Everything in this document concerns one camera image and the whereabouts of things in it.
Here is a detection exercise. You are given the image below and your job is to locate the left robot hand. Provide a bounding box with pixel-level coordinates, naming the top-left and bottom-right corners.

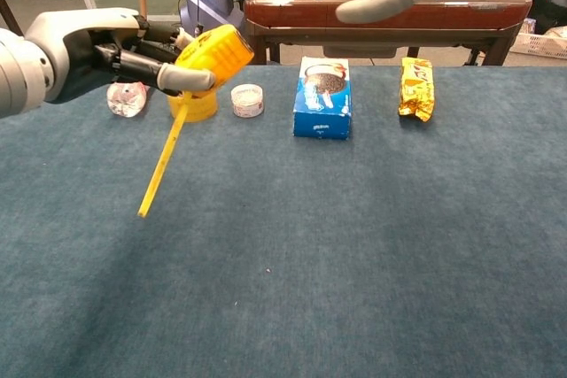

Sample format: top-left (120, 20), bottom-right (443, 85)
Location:
top-left (24, 6), bottom-right (218, 104)

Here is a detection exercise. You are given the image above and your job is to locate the yellow tape measure with strap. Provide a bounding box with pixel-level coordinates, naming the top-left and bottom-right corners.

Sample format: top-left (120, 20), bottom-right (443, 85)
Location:
top-left (137, 24), bottom-right (255, 219)

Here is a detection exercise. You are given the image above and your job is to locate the yellow packing tape roll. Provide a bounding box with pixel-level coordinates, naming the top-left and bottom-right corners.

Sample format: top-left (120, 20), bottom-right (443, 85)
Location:
top-left (167, 89), bottom-right (219, 124)

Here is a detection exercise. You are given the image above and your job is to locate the brown mahjong table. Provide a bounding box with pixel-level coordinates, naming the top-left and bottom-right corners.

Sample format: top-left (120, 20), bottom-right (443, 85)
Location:
top-left (243, 0), bottom-right (533, 66)

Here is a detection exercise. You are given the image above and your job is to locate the dark table leg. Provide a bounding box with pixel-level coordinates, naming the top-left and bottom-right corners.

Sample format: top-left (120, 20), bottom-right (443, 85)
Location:
top-left (0, 0), bottom-right (26, 38)

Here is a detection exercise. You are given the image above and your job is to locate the clear plastic drink bottle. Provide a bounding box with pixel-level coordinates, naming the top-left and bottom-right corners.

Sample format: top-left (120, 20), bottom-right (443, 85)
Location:
top-left (105, 81), bottom-right (150, 119)

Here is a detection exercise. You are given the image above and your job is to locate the gold foil snack packet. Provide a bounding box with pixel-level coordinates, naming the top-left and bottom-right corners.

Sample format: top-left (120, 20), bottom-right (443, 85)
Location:
top-left (397, 57), bottom-right (436, 123)

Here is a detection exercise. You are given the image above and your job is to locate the blue cookie box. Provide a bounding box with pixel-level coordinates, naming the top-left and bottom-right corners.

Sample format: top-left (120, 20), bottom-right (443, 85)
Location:
top-left (292, 56), bottom-right (353, 141)

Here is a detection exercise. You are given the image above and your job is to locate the white plastic basket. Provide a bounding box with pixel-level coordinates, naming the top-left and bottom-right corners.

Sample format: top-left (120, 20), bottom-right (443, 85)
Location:
top-left (509, 18), bottom-right (567, 60)

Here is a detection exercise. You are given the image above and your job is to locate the small white round tin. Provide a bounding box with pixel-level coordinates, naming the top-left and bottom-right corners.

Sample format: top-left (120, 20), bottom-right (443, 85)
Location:
top-left (229, 83), bottom-right (265, 120)

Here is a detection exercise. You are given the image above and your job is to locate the black bag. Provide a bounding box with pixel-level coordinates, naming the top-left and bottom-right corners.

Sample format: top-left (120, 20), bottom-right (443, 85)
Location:
top-left (529, 0), bottom-right (567, 36)

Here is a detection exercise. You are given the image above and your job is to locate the blue table cloth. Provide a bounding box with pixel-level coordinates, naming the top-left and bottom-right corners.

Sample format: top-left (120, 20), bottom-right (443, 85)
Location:
top-left (0, 63), bottom-right (567, 378)

